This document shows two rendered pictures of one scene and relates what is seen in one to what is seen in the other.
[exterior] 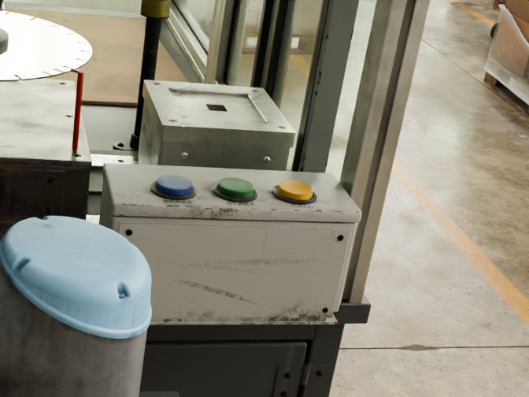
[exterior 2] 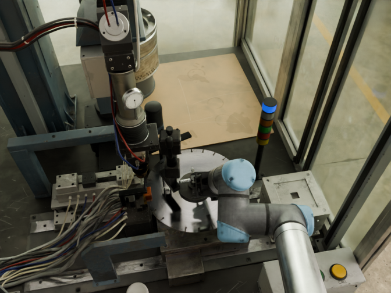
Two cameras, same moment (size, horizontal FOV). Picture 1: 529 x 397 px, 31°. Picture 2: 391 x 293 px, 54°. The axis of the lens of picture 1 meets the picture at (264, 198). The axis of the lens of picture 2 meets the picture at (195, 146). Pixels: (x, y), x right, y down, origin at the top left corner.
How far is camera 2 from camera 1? 89 cm
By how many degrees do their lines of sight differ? 27
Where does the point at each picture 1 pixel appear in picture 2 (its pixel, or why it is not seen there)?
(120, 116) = (242, 150)
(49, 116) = not seen: hidden behind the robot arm
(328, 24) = (353, 204)
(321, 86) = (347, 218)
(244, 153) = not seen: hidden behind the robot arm
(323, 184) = (348, 259)
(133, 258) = not seen: outside the picture
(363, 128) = (368, 251)
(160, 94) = (271, 190)
